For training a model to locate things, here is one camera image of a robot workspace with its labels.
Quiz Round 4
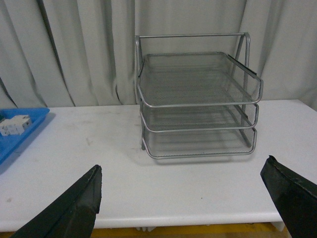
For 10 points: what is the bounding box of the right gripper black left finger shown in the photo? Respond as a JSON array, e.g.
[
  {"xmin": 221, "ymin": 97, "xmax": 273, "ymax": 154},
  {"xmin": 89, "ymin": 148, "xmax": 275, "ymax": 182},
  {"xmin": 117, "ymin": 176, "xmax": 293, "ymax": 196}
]
[{"xmin": 12, "ymin": 165, "xmax": 102, "ymax": 238}]

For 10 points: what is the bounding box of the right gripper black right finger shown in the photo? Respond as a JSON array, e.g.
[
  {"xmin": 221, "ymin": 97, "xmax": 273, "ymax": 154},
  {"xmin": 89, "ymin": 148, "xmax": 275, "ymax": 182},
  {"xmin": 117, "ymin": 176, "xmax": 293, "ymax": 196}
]
[{"xmin": 260, "ymin": 155, "xmax": 317, "ymax": 238}]

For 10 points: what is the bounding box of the silver mesh tray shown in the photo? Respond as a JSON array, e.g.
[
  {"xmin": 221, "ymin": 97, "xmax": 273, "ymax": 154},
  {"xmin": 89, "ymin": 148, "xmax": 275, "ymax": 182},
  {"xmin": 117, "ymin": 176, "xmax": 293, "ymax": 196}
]
[
  {"xmin": 137, "ymin": 52, "xmax": 264, "ymax": 108},
  {"xmin": 142, "ymin": 128, "xmax": 257, "ymax": 159},
  {"xmin": 140, "ymin": 104, "xmax": 259, "ymax": 132}
]

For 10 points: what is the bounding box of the silver mesh bottom tray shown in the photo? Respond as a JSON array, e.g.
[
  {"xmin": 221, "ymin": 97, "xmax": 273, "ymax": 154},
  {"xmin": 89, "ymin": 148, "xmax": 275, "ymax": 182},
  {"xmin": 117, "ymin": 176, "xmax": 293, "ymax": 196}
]
[{"xmin": 142, "ymin": 128, "xmax": 257, "ymax": 159}]

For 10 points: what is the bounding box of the blue plastic bin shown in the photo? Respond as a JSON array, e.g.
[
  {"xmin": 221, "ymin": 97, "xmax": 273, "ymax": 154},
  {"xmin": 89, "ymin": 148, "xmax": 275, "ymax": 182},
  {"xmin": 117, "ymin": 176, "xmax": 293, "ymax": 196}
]
[{"xmin": 0, "ymin": 108, "xmax": 50, "ymax": 164}]

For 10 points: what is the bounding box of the white circuit breaker block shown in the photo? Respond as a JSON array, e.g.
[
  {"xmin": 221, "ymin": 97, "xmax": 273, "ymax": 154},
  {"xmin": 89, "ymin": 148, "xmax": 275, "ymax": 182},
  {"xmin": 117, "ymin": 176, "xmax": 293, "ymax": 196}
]
[{"xmin": 0, "ymin": 115, "xmax": 32, "ymax": 136}]

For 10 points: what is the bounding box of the grey curtain backdrop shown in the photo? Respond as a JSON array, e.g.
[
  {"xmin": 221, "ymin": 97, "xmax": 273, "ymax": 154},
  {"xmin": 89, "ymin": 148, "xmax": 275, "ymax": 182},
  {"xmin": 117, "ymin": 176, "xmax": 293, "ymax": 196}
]
[{"xmin": 0, "ymin": 0, "xmax": 317, "ymax": 109}]

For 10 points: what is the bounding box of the silver mesh top tray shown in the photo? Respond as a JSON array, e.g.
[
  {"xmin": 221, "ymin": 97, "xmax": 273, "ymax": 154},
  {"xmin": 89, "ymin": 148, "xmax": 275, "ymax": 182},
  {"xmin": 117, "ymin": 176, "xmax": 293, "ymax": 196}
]
[{"xmin": 137, "ymin": 52, "xmax": 264, "ymax": 108}]

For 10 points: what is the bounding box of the silver mesh rack frame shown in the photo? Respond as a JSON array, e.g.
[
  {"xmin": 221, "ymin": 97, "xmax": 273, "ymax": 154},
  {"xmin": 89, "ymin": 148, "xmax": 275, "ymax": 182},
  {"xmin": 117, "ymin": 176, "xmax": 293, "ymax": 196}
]
[{"xmin": 134, "ymin": 32, "xmax": 251, "ymax": 151}]

